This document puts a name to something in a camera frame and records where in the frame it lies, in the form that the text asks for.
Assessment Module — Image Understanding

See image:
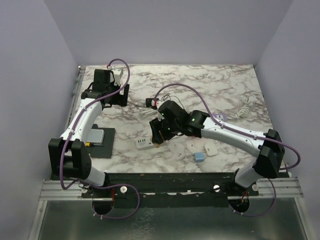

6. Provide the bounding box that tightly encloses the purple power strip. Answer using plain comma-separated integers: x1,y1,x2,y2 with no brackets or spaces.
212,99,251,122

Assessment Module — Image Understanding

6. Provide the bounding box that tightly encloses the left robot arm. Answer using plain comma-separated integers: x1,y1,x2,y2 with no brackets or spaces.
48,66,130,198

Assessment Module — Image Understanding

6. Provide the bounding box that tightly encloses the beige cube socket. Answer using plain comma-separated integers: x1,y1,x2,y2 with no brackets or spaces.
153,142,166,148

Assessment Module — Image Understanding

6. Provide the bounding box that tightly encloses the blue cube plug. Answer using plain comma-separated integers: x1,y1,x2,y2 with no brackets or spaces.
194,152,205,163

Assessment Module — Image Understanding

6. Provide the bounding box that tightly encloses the aluminium frame rail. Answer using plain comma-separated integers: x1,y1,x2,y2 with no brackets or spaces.
39,178,304,201

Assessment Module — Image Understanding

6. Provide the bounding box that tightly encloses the white plug adapter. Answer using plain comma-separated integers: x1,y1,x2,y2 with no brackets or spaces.
204,142,218,157

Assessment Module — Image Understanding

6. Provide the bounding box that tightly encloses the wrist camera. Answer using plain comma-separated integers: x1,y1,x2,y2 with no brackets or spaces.
151,99,164,120
108,66,124,86

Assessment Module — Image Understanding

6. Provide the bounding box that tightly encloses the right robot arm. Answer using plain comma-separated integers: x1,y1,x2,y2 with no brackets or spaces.
149,100,285,196

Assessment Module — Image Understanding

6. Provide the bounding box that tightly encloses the black mat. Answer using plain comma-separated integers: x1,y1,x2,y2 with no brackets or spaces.
85,127,116,159

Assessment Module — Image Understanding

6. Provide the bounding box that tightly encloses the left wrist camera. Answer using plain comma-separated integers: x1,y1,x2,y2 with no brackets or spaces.
108,66,124,86

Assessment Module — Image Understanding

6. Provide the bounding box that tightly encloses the grey plastic box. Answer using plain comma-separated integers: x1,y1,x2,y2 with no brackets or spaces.
86,128,105,144

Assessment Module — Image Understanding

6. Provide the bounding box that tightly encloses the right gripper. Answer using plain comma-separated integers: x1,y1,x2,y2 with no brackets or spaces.
149,116,181,145

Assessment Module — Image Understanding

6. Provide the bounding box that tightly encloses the white power strip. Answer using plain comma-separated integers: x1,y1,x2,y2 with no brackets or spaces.
136,107,157,150

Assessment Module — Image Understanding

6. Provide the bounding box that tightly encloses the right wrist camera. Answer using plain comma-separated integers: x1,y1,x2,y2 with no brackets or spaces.
151,99,164,120

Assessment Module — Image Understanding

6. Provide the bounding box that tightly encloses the yellow screwdriver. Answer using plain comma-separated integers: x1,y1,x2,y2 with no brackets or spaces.
85,142,103,147

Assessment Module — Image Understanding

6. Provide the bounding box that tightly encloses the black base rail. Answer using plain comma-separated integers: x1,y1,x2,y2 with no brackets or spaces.
81,172,258,209

